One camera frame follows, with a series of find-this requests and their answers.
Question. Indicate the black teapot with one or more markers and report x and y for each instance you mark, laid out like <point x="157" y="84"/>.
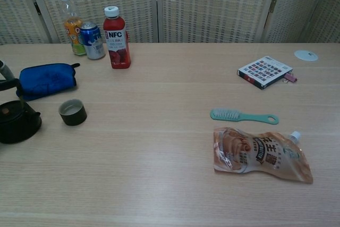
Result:
<point x="16" y="126"/>

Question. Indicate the dark ceramic teacup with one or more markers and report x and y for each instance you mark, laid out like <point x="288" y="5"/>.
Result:
<point x="73" y="116"/>

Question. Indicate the green plastic brush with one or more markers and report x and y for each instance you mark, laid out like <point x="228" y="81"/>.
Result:
<point x="225" y="115"/>

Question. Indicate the book with colourful grid cover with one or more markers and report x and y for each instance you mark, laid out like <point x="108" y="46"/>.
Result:
<point x="265" y="71"/>

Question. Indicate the blue zipper pouch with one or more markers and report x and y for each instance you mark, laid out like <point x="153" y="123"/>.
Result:
<point x="47" y="79"/>

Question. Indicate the orange spouted sauce pouch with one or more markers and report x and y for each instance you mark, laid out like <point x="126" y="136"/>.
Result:
<point x="255" y="155"/>

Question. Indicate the clear orange drink bottle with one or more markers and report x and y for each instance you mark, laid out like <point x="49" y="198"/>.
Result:
<point x="72" y="30"/>

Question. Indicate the woven folding screen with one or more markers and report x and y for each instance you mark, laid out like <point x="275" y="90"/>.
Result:
<point x="212" y="6"/>

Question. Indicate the pink binder clip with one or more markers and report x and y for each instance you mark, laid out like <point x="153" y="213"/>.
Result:
<point x="290" y="78"/>

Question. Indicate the red NFC juice bottle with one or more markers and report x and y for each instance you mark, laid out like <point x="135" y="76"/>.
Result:
<point x="118" y="43"/>

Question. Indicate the white round lid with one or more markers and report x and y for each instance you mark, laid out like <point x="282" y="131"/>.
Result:
<point x="305" y="55"/>

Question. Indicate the blue white drink can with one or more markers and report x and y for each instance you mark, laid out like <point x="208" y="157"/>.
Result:
<point x="94" y="43"/>

